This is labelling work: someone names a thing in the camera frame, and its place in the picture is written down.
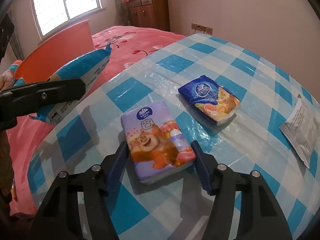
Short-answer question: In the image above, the blue chequered plastic tablecloth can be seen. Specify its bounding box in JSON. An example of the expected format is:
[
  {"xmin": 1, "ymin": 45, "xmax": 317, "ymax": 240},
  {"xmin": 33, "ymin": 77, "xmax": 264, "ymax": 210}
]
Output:
[{"xmin": 27, "ymin": 32, "xmax": 320, "ymax": 240}]

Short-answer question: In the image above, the purple bear tissue pack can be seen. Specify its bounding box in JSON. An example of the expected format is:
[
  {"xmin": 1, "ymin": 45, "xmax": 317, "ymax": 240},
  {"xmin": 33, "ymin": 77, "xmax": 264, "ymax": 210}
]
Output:
[{"xmin": 121, "ymin": 100, "xmax": 197, "ymax": 184}]

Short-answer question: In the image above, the blue white packet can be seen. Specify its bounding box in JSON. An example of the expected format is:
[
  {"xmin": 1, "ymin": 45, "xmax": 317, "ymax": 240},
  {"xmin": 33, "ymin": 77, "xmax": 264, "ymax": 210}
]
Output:
[{"xmin": 29, "ymin": 42, "xmax": 112, "ymax": 125}]

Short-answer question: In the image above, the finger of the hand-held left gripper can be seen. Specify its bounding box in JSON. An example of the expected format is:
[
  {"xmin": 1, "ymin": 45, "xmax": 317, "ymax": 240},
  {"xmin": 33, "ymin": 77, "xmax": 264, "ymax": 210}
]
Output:
[{"xmin": 0, "ymin": 78, "xmax": 87, "ymax": 117}]

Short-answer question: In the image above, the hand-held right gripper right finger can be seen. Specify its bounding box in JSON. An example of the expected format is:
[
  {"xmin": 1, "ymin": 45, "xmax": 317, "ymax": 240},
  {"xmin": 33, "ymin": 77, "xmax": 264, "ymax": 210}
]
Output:
[{"xmin": 191, "ymin": 141, "xmax": 293, "ymax": 240}]

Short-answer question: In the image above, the blue orange tissue pack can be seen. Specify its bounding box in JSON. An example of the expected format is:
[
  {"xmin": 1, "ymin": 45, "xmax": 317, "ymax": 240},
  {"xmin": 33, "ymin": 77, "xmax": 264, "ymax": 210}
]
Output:
[{"xmin": 177, "ymin": 76, "xmax": 241, "ymax": 127}]

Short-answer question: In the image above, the brown wooden cabinet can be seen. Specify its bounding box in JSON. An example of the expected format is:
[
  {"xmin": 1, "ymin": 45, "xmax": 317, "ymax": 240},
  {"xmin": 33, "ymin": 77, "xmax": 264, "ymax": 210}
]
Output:
[{"xmin": 126, "ymin": 0, "xmax": 171, "ymax": 32}]

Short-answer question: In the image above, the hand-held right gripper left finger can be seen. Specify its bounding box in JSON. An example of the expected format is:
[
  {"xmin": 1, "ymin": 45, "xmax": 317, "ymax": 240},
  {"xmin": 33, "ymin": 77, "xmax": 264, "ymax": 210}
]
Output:
[{"xmin": 30, "ymin": 141, "xmax": 129, "ymax": 240}]

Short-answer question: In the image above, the grey curtain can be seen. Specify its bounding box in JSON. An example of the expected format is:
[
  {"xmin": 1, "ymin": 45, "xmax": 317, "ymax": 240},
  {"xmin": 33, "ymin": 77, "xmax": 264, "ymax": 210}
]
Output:
[{"xmin": 114, "ymin": 0, "xmax": 130, "ymax": 25}]

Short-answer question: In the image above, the window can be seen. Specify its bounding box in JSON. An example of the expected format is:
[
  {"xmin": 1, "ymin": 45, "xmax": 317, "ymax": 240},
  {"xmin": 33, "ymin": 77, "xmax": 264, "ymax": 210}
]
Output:
[{"xmin": 31, "ymin": 0, "xmax": 103, "ymax": 37}]

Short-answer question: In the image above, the pink printed bedspread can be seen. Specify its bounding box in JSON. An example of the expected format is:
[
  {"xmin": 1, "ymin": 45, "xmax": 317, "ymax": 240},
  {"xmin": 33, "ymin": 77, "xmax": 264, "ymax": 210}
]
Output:
[{"xmin": 5, "ymin": 25, "xmax": 187, "ymax": 215}]

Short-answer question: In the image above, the cartoon printed pillow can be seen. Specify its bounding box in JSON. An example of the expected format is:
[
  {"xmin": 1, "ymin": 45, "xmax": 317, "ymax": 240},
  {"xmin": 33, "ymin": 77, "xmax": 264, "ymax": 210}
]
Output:
[{"xmin": 0, "ymin": 59, "xmax": 25, "ymax": 90}]

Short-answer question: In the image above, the wall socket strip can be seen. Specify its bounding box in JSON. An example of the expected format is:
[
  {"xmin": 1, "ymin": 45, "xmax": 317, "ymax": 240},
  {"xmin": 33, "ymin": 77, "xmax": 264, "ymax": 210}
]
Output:
[{"xmin": 191, "ymin": 23, "xmax": 213, "ymax": 35}]

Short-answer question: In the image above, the orange plastic bucket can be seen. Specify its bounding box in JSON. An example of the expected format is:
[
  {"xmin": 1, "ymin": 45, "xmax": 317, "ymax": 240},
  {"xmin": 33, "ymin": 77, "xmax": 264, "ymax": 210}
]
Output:
[{"xmin": 14, "ymin": 19, "xmax": 95, "ymax": 83}]

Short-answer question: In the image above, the white printed sachet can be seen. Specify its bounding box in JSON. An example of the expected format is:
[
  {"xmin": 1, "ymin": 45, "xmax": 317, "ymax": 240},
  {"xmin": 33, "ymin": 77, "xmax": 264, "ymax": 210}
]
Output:
[{"xmin": 279, "ymin": 94, "xmax": 320, "ymax": 169}]

